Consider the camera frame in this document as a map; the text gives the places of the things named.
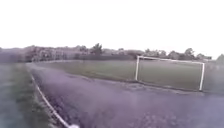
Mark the white goal frame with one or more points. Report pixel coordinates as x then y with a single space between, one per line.
136 68

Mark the grey gravel path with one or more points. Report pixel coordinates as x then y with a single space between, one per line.
110 106

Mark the grass field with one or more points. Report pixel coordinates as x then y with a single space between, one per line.
100 70

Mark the pale kerb edge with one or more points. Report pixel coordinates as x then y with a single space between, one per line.
46 101

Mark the grass verge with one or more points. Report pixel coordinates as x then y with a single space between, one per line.
20 96

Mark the row of trees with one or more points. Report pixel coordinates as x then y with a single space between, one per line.
96 50

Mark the robot's own part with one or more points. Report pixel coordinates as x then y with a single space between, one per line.
74 126

